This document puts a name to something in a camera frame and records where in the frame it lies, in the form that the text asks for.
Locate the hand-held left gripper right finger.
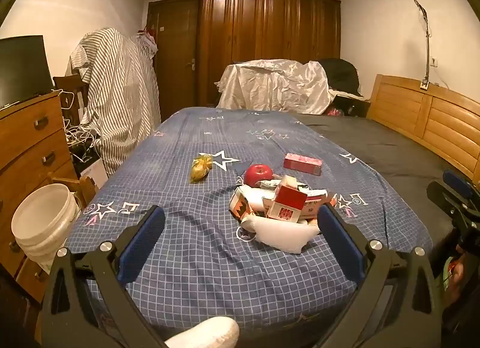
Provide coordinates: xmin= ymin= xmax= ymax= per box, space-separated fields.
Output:
xmin=315 ymin=203 xmax=443 ymax=348

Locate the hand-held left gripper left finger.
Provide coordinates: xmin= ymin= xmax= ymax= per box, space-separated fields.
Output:
xmin=41 ymin=205 xmax=166 ymax=348

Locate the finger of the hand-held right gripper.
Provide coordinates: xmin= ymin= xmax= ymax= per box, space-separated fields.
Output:
xmin=427 ymin=180 xmax=464 ymax=219
xmin=442 ymin=169 xmax=480 ymax=206

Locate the white box with red print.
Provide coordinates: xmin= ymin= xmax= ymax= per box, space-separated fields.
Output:
xmin=300 ymin=190 xmax=330 ymax=220

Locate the white plastic air pillow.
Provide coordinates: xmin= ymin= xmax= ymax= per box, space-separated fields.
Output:
xmin=239 ymin=214 xmax=320 ymax=255

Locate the red and white carton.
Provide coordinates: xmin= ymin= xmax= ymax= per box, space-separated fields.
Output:
xmin=267 ymin=175 xmax=309 ymax=223

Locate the white plastic bucket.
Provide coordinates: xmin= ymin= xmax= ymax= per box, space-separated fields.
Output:
xmin=11 ymin=183 xmax=82 ymax=274

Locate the blue checkered bed sheet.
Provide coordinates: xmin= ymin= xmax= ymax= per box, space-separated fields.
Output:
xmin=65 ymin=106 xmax=434 ymax=348

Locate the wooden bed headboard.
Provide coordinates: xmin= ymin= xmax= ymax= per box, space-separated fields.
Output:
xmin=365 ymin=74 xmax=480 ymax=185

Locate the small wooden chair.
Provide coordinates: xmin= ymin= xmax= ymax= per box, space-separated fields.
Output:
xmin=47 ymin=172 xmax=99 ymax=208

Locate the white cardboard box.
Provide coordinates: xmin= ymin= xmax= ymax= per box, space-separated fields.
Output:
xmin=80 ymin=158 xmax=109 ymax=188

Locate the pink cardboard box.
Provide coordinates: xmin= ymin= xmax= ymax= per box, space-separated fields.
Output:
xmin=283 ymin=152 xmax=323 ymax=176

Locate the yellow plastic wrapper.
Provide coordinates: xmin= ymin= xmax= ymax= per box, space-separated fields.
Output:
xmin=189 ymin=155 xmax=214 ymax=184

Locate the red apple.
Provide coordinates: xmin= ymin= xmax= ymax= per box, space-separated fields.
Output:
xmin=244 ymin=163 xmax=274 ymax=188

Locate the grey striped cloth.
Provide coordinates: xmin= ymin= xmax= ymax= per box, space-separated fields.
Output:
xmin=67 ymin=27 xmax=163 ymax=177

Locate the wooden chest of drawers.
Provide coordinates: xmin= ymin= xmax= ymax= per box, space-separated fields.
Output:
xmin=0 ymin=91 xmax=82 ymax=302

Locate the curved metal pole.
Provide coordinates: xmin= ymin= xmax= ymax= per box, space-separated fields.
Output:
xmin=390 ymin=0 xmax=433 ymax=91

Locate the black cloth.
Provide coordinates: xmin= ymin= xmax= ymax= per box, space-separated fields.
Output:
xmin=319 ymin=58 xmax=365 ymax=98

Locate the dark wooden chair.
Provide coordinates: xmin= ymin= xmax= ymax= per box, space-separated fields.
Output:
xmin=52 ymin=73 xmax=90 ymax=125

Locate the brown wooden door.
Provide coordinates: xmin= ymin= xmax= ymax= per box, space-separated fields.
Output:
xmin=145 ymin=0 xmax=200 ymax=122

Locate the black flat screen television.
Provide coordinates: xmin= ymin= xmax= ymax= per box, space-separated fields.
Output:
xmin=0 ymin=35 xmax=55 ymax=109

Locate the brown wooden wardrobe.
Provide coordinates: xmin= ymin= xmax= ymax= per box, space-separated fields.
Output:
xmin=198 ymin=0 xmax=342 ymax=109

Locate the tangle of white cables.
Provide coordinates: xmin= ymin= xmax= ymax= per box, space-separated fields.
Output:
xmin=60 ymin=87 xmax=104 ymax=161

